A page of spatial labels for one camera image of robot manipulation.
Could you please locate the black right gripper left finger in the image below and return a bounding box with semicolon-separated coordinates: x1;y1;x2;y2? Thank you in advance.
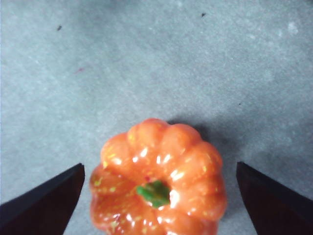
0;163;86;235

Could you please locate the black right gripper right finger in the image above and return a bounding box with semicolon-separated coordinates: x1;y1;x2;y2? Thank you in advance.
236;161;313;235

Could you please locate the orange toy pumpkin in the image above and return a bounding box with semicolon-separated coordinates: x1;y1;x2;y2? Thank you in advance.
89;117;228;235

